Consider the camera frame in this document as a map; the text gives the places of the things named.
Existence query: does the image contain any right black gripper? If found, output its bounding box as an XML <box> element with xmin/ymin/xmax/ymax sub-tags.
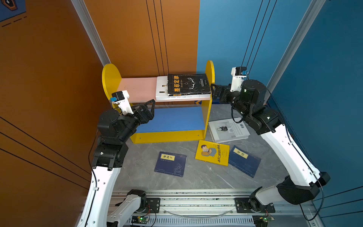
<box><xmin>210</xmin><ymin>83</ymin><xmax>252</xmax><ymax>120</ymax></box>

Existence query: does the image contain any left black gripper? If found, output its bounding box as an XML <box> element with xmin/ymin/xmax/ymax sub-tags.
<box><xmin>118</xmin><ymin>100</ymin><xmax>153</xmax><ymax>147</ymax></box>

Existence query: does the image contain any white book with brown bars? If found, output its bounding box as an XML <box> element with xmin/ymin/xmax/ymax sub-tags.
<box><xmin>156</xmin><ymin>76</ymin><xmax>210</xmax><ymax>102</ymax></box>

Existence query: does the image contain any black book with orange title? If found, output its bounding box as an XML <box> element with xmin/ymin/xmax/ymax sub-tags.
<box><xmin>167</xmin><ymin>74</ymin><xmax>211</xmax><ymax>96</ymax></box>

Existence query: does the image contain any yellow cartoon cover book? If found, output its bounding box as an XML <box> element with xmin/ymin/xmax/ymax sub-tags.
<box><xmin>195</xmin><ymin>140</ymin><xmax>230</xmax><ymax>166</ymax></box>

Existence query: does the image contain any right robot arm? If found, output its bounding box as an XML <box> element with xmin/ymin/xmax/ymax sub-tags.
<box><xmin>210</xmin><ymin>79</ymin><xmax>330</xmax><ymax>212</ymax></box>

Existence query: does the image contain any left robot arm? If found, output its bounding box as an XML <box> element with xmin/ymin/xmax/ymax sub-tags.
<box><xmin>77</xmin><ymin>99</ymin><xmax>155</xmax><ymax>227</ymax></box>

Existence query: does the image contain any yellow pink blue bookshelf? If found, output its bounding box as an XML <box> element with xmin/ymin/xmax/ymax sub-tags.
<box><xmin>102</xmin><ymin>63</ymin><xmax>212</xmax><ymax>144</ymax></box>

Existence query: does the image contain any grey white photo book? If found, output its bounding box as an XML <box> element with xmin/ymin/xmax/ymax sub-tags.
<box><xmin>209</xmin><ymin>118</ymin><xmax>250</xmax><ymax>143</ymax></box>

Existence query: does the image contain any dark blue book left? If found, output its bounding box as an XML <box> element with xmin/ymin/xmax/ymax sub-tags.
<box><xmin>154</xmin><ymin>151</ymin><xmax>187</xmax><ymax>177</ymax></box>

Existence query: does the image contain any dark blue book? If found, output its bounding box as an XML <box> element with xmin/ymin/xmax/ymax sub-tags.
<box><xmin>229</xmin><ymin>146</ymin><xmax>261</xmax><ymax>178</ymax></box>
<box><xmin>154</xmin><ymin>151</ymin><xmax>187</xmax><ymax>177</ymax></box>

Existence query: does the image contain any dark blue book right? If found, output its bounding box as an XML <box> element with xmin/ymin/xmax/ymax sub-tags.
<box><xmin>229</xmin><ymin>146</ymin><xmax>261</xmax><ymax>178</ymax></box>

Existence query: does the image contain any left green circuit board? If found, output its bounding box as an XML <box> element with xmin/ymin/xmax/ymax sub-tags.
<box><xmin>131</xmin><ymin>216</ymin><xmax>150</xmax><ymax>225</ymax></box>

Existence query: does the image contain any right circuit board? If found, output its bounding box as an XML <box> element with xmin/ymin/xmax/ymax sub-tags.
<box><xmin>252</xmin><ymin>216</ymin><xmax>275</xmax><ymax>227</ymax></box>

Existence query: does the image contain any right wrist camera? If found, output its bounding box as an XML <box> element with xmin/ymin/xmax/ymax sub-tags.
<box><xmin>230</xmin><ymin>66</ymin><xmax>248</xmax><ymax>92</ymax></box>

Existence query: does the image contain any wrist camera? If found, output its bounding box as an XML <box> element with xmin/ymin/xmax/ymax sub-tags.
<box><xmin>230</xmin><ymin>66</ymin><xmax>248</xmax><ymax>92</ymax></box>
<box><xmin>110</xmin><ymin>90</ymin><xmax>134</xmax><ymax>115</ymax></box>

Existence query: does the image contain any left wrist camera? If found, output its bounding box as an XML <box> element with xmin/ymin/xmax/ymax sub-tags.
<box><xmin>110</xmin><ymin>90</ymin><xmax>134</xmax><ymax>115</ymax></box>

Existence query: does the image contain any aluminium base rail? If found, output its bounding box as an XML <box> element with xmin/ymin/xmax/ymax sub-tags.
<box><xmin>75</xmin><ymin>188</ymin><xmax>324</xmax><ymax>227</ymax></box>

